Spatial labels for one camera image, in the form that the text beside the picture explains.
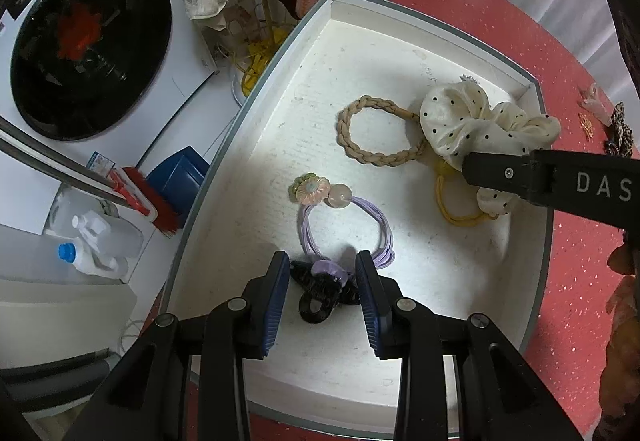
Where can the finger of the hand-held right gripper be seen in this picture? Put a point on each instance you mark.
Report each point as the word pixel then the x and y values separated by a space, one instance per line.
pixel 575 181

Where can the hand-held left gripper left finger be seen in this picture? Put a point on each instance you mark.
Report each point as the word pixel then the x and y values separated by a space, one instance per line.
pixel 272 306

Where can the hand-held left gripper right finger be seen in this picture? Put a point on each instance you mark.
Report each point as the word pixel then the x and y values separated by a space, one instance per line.
pixel 371 306

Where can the black and purple claw clip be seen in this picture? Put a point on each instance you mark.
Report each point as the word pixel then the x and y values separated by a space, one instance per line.
pixel 320 286

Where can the white polka dot scrunchie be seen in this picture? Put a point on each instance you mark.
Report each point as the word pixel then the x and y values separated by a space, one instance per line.
pixel 450 121

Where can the white box with grey rim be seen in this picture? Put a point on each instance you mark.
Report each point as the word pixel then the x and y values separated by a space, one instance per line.
pixel 350 71

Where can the person's right hand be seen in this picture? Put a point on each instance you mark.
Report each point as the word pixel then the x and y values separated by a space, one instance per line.
pixel 625 331

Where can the small gold brooch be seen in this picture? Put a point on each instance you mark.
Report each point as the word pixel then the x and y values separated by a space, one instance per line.
pixel 587 123

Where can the leopard print scrunchie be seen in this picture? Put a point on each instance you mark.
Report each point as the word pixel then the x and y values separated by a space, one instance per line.
pixel 620 126

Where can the beige claw clip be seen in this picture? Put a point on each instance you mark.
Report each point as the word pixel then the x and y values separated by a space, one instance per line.
pixel 595 96

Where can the red hand brush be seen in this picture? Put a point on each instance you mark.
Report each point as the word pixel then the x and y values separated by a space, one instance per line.
pixel 162 216

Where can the blue dustpan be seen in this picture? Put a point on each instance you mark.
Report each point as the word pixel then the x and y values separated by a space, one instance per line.
pixel 177 176

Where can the white plastic bottle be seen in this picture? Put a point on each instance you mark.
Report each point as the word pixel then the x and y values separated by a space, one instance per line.
pixel 117 241

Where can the clear bottle with blue cap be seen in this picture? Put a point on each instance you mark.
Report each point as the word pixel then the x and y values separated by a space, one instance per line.
pixel 65 252

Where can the white washing machine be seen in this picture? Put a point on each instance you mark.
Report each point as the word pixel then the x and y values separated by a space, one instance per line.
pixel 90 46

